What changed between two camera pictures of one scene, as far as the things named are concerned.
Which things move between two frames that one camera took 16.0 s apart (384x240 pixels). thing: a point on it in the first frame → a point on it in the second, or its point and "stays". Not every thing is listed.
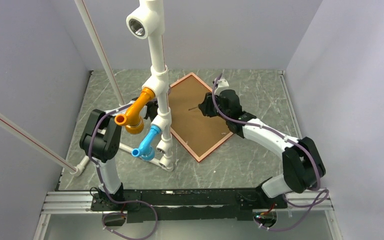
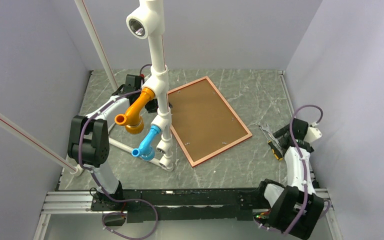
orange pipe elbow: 133,120 stays
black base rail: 149,205 stays
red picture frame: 200,134 → 212,155
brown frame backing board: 201,132 stays
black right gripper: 206,106 → 281,133
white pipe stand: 146,21 stays
